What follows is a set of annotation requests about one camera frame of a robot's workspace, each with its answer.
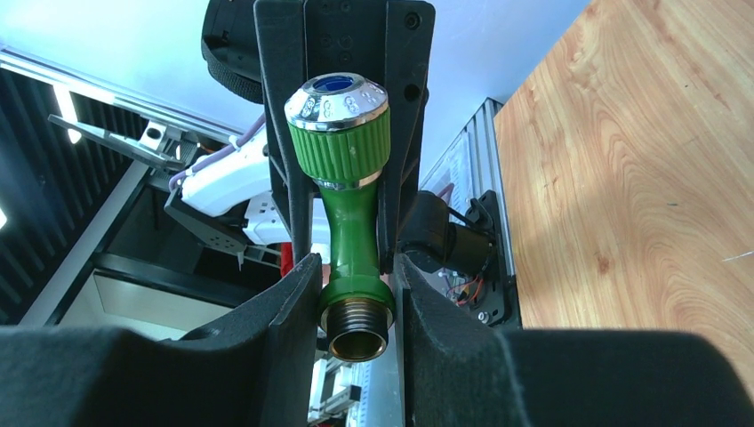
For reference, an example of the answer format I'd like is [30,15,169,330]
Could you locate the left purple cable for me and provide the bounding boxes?
[167,111,269,193]

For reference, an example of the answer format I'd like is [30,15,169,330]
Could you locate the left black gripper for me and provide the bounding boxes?
[254,1,436,274]

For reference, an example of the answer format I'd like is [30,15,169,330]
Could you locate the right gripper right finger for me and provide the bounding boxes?
[394,255,753,426]

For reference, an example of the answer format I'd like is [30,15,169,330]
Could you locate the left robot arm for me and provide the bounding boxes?
[165,1,436,272]

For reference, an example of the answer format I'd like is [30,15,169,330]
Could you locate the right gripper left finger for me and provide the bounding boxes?
[1,254,322,426]

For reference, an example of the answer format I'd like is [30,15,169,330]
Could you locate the green water faucet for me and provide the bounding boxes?
[285,72,395,362]

